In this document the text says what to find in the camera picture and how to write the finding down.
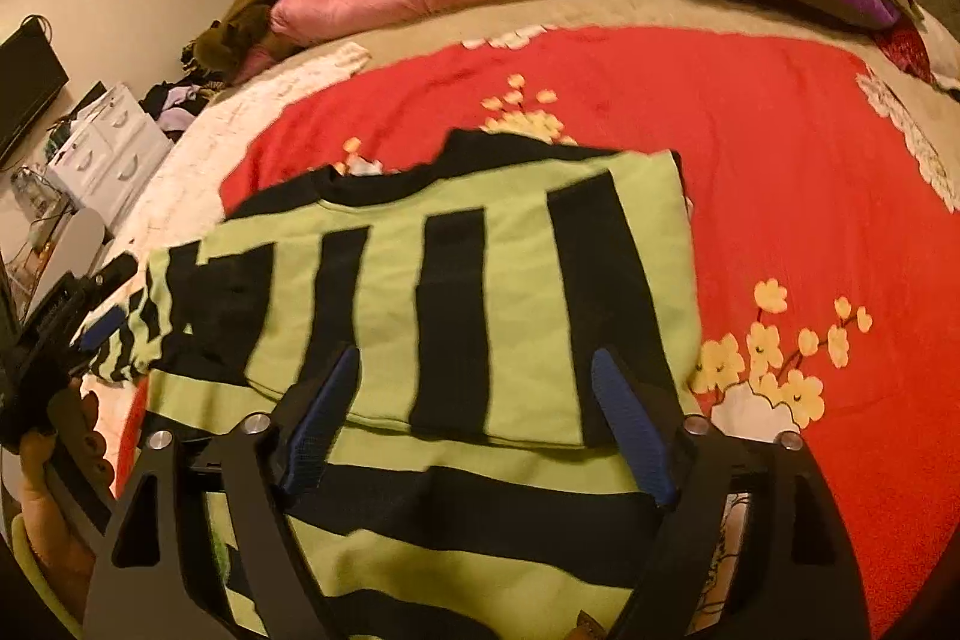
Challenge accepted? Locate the brown fur-trimmed coat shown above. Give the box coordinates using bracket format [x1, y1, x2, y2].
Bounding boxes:
[184, 0, 280, 80]

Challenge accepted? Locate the beige bed sheet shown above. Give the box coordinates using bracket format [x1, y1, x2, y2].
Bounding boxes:
[328, 0, 960, 215]

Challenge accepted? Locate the green black striped sweater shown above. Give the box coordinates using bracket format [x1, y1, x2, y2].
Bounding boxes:
[93, 130, 700, 638]

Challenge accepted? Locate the person's left hand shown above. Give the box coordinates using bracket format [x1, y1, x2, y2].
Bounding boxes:
[11, 431, 96, 638]

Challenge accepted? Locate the white drawer cabinet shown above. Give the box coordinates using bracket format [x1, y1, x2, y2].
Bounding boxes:
[46, 83, 172, 234]

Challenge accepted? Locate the red floral blanket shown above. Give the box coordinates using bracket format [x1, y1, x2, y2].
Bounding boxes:
[110, 24, 960, 637]

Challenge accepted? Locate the pile of clothes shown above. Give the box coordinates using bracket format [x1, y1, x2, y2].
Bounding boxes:
[140, 76, 223, 142]

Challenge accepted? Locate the black television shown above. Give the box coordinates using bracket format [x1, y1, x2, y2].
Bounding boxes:
[0, 14, 68, 159]

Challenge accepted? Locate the white pink plush blanket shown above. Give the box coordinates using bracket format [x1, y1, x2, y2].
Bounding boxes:
[73, 38, 373, 431]

